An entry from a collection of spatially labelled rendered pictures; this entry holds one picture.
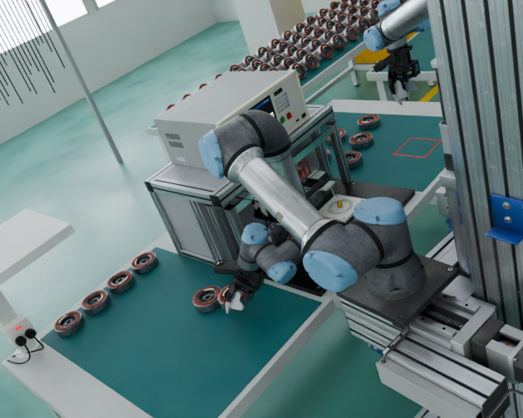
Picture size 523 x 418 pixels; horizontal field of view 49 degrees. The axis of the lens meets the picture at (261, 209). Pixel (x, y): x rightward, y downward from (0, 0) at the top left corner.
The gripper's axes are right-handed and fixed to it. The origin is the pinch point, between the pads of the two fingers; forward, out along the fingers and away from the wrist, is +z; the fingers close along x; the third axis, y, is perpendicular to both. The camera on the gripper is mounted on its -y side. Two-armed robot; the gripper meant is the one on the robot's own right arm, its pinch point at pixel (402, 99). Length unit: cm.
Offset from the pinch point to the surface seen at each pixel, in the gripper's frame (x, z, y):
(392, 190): -5.6, 38.2, -9.4
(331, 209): -27, 37, -22
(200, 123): -60, -16, -39
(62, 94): 86, 96, -682
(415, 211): -9.2, 42.4, 3.8
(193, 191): -73, 4, -37
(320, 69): 98, 40, -154
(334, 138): -8.5, 16.2, -31.5
